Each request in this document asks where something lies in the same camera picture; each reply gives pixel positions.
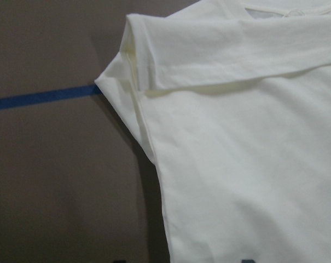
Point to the cream long-sleeve cat shirt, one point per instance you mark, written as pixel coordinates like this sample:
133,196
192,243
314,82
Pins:
231,101

